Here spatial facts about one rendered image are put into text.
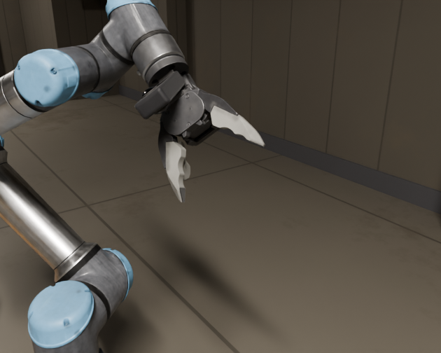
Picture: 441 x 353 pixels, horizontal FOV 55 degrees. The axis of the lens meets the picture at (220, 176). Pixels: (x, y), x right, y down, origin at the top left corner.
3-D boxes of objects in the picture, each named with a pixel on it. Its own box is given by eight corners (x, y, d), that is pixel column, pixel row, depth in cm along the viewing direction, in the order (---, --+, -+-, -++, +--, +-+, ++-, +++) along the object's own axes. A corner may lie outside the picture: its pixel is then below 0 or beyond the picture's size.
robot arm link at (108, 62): (42, 73, 70) (82, 27, 65) (79, 64, 80) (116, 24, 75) (75, 111, 71) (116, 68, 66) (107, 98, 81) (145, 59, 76)
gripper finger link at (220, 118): (280, 131, 63) (227, 112, 67) (268, 125, 58) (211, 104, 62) (273, 150, 64) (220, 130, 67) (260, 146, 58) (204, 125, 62)
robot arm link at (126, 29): (122, 26, 77) (155, -9, 74) (149, 73, 74) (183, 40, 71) (90, 11, 70) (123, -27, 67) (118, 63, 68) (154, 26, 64)
